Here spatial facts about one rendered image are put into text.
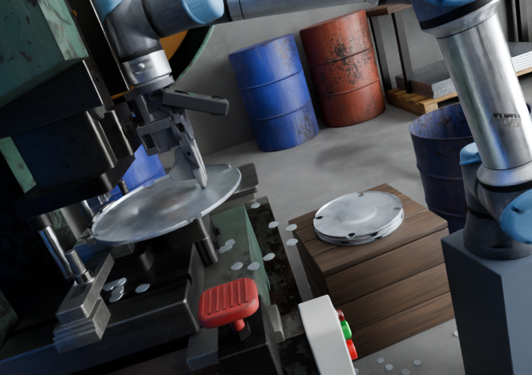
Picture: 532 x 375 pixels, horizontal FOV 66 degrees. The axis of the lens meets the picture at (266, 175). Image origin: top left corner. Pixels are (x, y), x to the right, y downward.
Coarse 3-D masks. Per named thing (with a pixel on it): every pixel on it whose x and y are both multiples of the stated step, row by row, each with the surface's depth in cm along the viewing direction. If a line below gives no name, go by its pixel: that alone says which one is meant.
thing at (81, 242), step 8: (96, 216) 83; (80, 240) 73; (96, 240) 70; (80, 248) 71; (88, 248) 71; (96, 248) 71; (104, 248) 71; (112, 248) 71; (120, 248) 71; (128, 248) 72; (80, 256) 71; (88, 256) 71; (112, 256) 72; (120, 256) 72
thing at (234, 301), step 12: (216, 288) 49; (228, 288) 48; (240, 288) 48; (252, 288) 47; (204, 300) 48; (216, 300) 47; (228, 300) 46; (240, 300) 45; (252, 300) 45; (204, 312) 45; (216, 312) 45; (228, 312) 44; (240, 312) 44; (252, 312) 45; (204, 324) 45; (216, 324) 44; (240, 324) 48
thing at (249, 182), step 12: (240, 168) 83; (252, 168) 80; (252, 180) 74; (240, 192) 71; (252, 192) 71; (204, 216) 78; (180, 228) 74; (192, 228) 74; (204, 228) 75; (216, 228) 83; (168, 240) 75; (180, 240) 75; (192, 240) 75; (204, 240) 75; (216, 240) 82; (204, 252) 76; (216, 252) 78; (204, 264) 78
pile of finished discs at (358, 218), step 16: (368, 192) 145; (384, 192) 140; (336, 208) 142; (352, 208) 137; (368, 208) 133; (384, 208) 132; (400, 208) 130; (320, 224) 135; (336, 224) 132; (352, 224) 129; (368, 224) 126; (384, 224) 123; (400, 224) 125; (336, 240) 124; (352, 240) 122; (368, 240) 121
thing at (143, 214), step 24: (216, 168) 86; (144, 192) 86; (168, 192) 79; (192, 192) 75; (216, 192) 73; (120, 216) 77; (144, 216) 72; (168, 216) 70; (120, 240) 67; (144, 240) 64
